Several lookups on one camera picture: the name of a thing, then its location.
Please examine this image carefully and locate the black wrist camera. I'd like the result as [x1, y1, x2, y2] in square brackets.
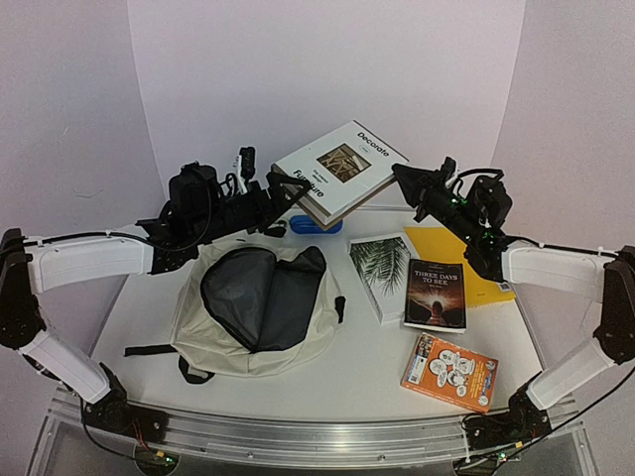
[169, 162, 219, 220]
[467, 170, 513, 226]

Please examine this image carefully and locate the white Decorate Furniture book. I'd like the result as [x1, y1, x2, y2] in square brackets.
[271, 120, 410, 228]

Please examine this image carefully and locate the aluminium front rail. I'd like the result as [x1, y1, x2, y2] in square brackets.
[78, 399, 596, 470]

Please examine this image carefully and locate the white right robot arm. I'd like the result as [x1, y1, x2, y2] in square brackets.
[392, 158, 634, 411]

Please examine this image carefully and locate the Three Days To See book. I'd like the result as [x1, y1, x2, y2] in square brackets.
[403, 259, 467, 334]

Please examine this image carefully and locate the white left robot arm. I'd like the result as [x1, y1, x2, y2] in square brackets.
[1, 163, 310, 431]

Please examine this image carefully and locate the orange comic book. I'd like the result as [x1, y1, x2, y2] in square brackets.
[401, 333, 499, 414]

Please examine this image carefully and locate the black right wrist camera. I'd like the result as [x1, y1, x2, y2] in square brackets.
[467, 170, 513, 226]

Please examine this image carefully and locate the palm leaf cover book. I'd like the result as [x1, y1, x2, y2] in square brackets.
[348, 232, 419, 325]

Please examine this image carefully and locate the yellow paper folder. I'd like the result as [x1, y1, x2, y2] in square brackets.
[405, 227, 516, 307]

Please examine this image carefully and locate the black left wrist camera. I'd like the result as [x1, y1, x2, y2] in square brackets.
[169, 162, 219, 220]

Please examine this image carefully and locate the silver stapler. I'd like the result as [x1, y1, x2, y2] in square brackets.
[263, 218, 289, 238]

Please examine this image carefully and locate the blue pencil case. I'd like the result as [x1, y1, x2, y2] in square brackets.
[289, 214, 343, 235]

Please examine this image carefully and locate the cream white backpack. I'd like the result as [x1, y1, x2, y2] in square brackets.
[124, 239, 346, 385]

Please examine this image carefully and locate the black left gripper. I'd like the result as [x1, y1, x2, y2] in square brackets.
[190, 171, 312, 245]

